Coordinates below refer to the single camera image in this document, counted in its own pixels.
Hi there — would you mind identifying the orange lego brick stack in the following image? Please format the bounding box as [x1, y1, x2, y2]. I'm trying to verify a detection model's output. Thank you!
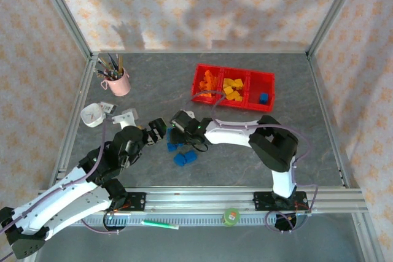
[204, 71, 219, 90]

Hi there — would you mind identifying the clear label card case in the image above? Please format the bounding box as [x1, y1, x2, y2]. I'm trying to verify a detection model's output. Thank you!
[99, 101, 119, 115]

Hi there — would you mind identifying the white square timer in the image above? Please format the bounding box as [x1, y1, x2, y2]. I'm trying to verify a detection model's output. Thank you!
[80, 103, 107, 128]

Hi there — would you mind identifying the pink metal bucket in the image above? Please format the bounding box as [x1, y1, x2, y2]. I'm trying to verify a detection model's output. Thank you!
[100, 67, 131, 97]

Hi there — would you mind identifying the wide aluminium base beam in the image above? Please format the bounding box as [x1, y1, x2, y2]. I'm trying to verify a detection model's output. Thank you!
[38, 185, 368, 214]

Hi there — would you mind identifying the green marker pen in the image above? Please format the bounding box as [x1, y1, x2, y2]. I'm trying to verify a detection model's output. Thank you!
[142, 219, 180, 231]

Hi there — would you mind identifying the red three-compartment bin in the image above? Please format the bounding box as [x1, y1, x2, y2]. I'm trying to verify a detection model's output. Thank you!
[190, 63, 276, 112]

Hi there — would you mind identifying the green tape roll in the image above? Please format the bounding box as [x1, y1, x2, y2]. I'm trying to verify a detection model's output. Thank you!
[223, 207, 241, 228]

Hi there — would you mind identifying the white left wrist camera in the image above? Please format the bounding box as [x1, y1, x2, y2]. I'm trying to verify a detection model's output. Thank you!
[111, 107, 139, 130]

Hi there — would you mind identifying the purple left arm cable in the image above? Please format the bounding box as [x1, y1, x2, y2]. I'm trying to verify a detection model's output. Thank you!
[0, 116, 120, 260]

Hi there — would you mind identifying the aluminium frame rail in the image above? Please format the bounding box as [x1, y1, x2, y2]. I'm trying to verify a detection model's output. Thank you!
[54, 55, 99, 174]
[90, 48, 311, 55]
[306, 55, 354, 189]

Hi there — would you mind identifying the grey slotted cable duct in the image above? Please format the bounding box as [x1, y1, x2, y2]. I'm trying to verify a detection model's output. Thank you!
[58, 212, 308, 226]

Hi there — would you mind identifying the aluminium frame post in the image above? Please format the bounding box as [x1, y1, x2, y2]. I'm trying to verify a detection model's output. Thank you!
[306, 0, 368, 60]
[33, 0, 93, 60]

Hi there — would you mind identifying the aluminium frame leg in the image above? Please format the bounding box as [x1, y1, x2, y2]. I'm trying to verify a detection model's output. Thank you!
[351, 211, 384, 262]

